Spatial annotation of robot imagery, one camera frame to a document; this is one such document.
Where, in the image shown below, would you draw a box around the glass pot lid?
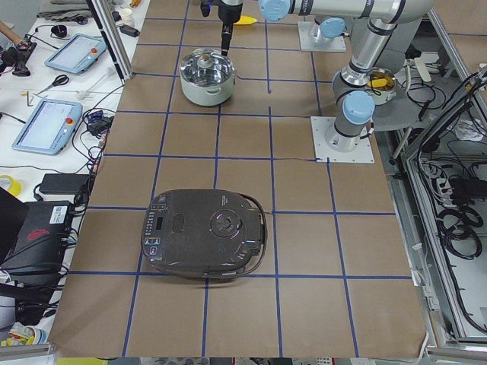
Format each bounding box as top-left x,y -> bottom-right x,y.
180,48 -> 235,87

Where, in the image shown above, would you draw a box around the yellow tape roll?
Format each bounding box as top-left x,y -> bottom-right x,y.
0,175 -> 22,197

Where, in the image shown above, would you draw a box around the dark brown rice cooker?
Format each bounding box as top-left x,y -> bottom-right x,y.
141,189 -> 268,279

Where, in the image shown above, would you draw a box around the black scissors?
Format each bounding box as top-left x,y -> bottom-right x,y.
40,74 -> 70,94

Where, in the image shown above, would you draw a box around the blue teach pendant far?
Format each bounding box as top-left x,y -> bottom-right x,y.
44,33 -> 107,74

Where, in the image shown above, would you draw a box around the blue teach pendant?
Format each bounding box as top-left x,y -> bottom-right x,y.
12,98 -> 83,155
44,33 -> 107,74

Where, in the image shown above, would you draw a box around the steel pot with yellow food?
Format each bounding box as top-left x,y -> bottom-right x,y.
365,68 -> 397,106

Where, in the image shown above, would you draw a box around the white electric cooking pot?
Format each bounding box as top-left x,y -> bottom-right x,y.
180,48 -> 236,106

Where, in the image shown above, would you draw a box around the aluminium frame post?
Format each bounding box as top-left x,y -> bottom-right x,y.
87,0 -> 132,82

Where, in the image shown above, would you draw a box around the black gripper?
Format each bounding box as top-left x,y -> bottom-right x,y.
216,0 -> 243,56

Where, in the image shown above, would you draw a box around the black power adapter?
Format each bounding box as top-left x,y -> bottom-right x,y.
39,173 -> 89,195

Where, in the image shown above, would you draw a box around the blue teach pendant near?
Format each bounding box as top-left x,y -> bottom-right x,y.
12,98 -> 83,155

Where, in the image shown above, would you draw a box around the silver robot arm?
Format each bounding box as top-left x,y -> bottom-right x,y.
258,1 -> 434,153
309,17 -> 345,44

